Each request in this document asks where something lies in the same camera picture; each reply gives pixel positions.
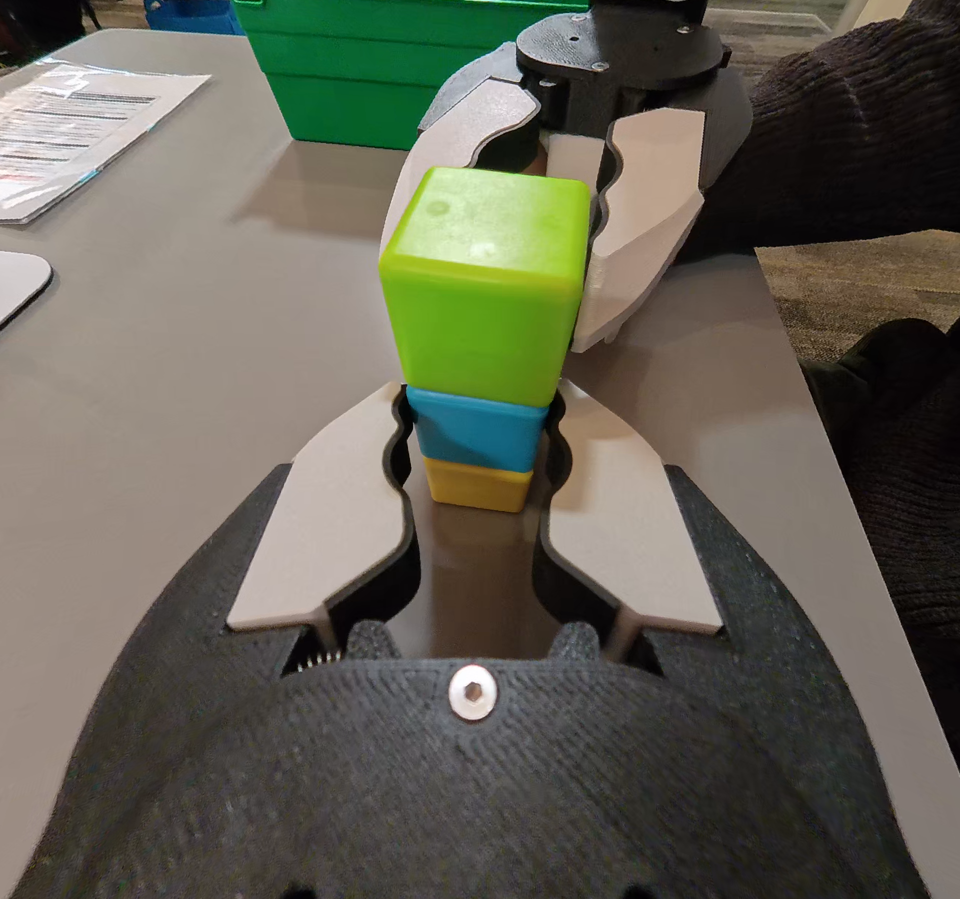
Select lime green cube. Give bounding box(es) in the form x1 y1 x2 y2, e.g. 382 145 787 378
378 166 594 407

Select laminated paper sheet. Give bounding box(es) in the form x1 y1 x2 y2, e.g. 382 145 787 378
0 59 213 225

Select grey desk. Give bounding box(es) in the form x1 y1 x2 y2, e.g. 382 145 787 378
0 27 879 885

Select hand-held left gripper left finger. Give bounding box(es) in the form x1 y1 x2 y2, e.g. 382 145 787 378
226 380 423 651

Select blue plastic tub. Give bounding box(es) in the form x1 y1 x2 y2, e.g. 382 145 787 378
144 0 245 36

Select white board stand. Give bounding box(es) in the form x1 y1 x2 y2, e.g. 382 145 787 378
0 250 55 330

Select person's black clothed legs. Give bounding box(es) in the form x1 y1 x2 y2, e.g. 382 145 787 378
798 317 960 899

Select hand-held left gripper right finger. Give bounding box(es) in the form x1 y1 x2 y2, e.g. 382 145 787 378
534 380 726 662

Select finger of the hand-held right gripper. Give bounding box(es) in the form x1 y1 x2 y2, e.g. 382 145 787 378
551 110 710 355
377 77 543 259

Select blue cube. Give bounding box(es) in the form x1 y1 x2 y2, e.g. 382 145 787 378
406 386 550 473

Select person's right forearm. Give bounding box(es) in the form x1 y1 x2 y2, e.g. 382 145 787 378
675 0 960 263

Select green plastic bin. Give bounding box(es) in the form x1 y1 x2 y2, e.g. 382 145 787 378
216 0 594 152

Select yellow cube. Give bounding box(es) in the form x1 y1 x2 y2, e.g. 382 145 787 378
423 456 535 514

